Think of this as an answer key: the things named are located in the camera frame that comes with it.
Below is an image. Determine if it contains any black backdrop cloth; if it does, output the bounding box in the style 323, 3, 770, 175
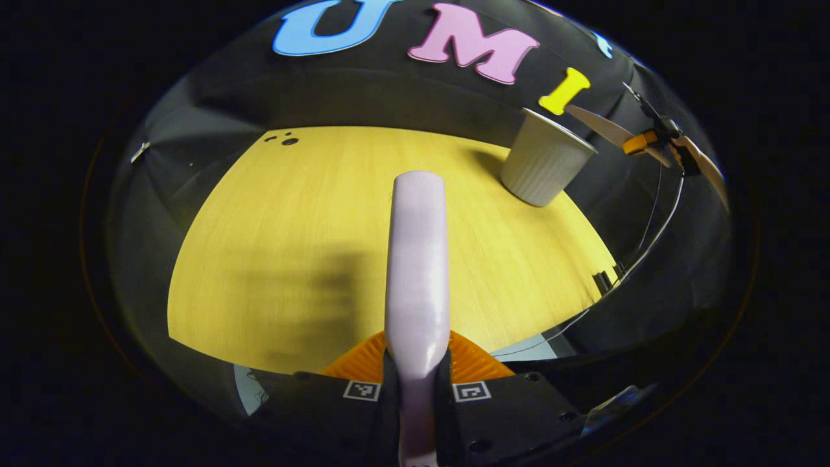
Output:
107, 0, 733, 416

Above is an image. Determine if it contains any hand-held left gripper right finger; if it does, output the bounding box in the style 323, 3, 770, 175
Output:
434, 329, 587, 467

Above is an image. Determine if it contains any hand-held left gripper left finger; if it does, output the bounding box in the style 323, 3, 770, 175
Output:
243, 331, 399, 467

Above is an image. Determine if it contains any small pink broom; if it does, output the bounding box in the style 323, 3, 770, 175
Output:
385, 171, 451, 467

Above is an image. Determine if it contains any white ribbed garbage bin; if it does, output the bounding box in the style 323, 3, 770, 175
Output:
500, 108, 599, 208

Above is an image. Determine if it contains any pink dustpan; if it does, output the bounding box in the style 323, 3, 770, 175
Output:
564, 104, 730, 211

